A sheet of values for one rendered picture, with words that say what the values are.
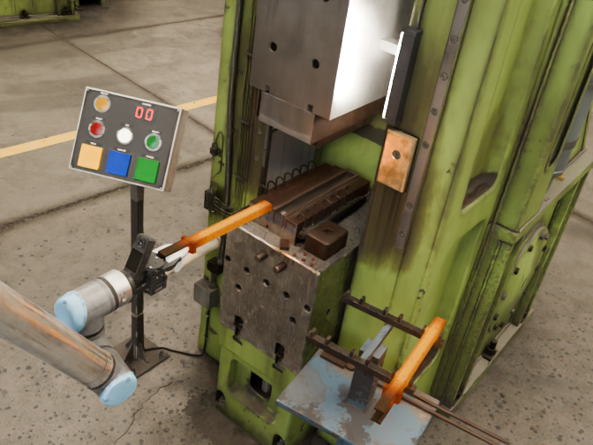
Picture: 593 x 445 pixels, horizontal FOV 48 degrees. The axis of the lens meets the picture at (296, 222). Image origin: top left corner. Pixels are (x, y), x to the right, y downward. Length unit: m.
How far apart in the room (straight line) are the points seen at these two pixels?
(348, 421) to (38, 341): 0.93
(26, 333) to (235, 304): 1.09
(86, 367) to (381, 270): 1.01
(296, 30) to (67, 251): 2.08
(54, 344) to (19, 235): 2.33
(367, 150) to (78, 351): 1.34
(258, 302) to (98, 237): 1.59
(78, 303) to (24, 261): 1.95
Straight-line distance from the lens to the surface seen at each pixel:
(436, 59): 1.82
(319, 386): 2.03
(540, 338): 3.58
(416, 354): 1.81
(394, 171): 1.94
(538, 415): 3.18
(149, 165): 2.24
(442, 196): 1.92
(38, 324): 1.40
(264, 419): 2.59
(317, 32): 1.83
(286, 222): 2.10
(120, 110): 2.30
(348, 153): 2.48
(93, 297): 1.62
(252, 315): 2.31
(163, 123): 2.25
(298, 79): 1.90
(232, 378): 2.64
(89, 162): 2.32
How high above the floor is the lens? 2.13
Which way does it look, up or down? 33 degrees down
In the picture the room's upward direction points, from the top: 9 degrees clockwise
